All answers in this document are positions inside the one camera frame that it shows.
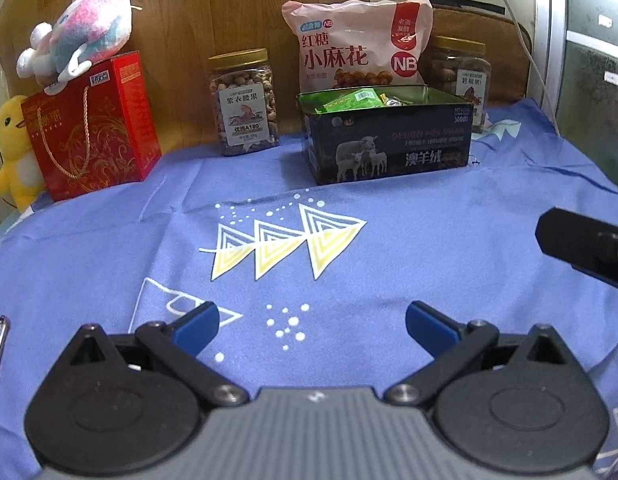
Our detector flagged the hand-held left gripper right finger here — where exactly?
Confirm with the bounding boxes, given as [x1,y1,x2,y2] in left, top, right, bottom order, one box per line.
[405,300,570,407]

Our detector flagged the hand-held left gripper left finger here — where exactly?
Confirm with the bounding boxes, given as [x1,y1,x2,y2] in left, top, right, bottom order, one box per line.
[62,301,250,407]

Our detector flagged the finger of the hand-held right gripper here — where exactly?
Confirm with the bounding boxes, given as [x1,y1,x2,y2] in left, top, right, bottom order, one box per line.
[535,208,618,294]

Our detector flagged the dark tin box sheep print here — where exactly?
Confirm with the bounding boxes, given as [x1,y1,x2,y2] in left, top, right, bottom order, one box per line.
[295,85,474,186]

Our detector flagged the green snack packet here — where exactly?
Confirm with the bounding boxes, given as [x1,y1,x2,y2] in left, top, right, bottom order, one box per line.
[314,87,386,115]

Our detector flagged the blue printed cloth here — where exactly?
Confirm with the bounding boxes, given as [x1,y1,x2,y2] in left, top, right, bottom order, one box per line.
[0,97,618,480]

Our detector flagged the metal framed glass door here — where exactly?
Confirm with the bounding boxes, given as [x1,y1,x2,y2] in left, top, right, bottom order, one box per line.
[531,0,618,183]

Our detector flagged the brown rounded wooden board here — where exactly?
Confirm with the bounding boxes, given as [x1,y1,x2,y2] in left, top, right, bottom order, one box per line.
[430,4,533,107]

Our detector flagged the walnut jar gold lid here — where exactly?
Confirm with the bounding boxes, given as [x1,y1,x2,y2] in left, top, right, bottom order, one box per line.
[430,35,492,134]

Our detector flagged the red gift box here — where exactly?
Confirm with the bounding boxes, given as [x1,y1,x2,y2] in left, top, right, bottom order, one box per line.
[20,51,163,202]

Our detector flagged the nut jar gold lid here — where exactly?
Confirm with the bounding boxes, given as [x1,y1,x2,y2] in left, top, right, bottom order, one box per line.
[207,48,281,157]

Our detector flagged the yellow duck plush toy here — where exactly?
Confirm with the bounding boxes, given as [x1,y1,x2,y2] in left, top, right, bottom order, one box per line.
[0,95,46,212]

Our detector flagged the pink snack bag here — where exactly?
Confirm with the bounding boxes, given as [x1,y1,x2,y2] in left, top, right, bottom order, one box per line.
[281,0,434,94]

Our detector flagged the pink blue plush toy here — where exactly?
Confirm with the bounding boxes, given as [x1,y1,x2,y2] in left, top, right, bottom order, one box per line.
[16,0,140,97]

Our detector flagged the white cable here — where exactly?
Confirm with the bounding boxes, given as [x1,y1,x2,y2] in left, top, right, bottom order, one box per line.
[481,0,562,137]

